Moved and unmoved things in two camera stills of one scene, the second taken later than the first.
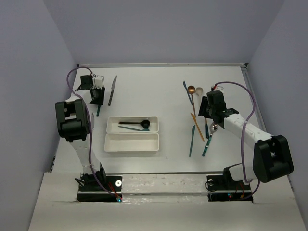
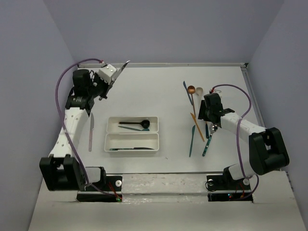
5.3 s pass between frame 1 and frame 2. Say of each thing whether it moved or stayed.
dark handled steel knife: moved
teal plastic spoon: stayed
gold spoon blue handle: stayed
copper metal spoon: stayed
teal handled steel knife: moved
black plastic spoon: stayed
